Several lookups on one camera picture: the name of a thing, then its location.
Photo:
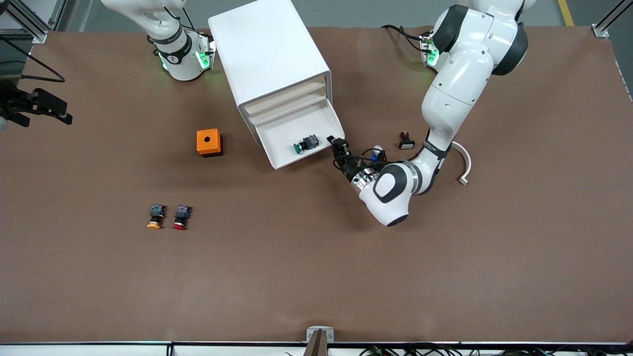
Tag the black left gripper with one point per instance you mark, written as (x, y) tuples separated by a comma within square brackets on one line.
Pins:
[(349, 169)]

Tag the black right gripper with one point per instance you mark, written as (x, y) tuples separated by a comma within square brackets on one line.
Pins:
[(15, 102)]

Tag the green mushroom push button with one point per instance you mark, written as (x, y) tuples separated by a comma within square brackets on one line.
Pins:
[(305, 144)]

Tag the white plastic drawer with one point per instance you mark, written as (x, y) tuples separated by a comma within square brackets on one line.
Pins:
[(282, 141), (286, 97)]

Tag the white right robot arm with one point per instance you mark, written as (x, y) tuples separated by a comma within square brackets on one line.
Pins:
[(178, 59)]

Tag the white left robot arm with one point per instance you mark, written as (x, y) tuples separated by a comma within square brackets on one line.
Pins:
[(460, 84)]

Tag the white rectangular push button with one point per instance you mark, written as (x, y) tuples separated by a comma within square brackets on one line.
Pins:
[(406, 143)]

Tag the white drawer cabinet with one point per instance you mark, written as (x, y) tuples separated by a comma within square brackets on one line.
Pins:
[(262, 49)]

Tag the yellow mushroom push button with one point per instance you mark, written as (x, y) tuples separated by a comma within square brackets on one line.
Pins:
[(156, 217)]

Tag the red mushroom push button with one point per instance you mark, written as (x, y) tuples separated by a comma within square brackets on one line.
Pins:
[(181, 217)]

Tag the aluminium frame post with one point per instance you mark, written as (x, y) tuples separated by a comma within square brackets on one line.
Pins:
[(37, 22), (606, 24)]

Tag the orange button enclosure box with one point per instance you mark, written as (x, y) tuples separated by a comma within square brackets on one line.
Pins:
[(207, 141)]

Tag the grey metal bracket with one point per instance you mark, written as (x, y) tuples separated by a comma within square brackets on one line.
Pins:
[(320, 333)]

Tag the white table edge rail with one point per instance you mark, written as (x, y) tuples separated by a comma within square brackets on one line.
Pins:
[(99, 350)]

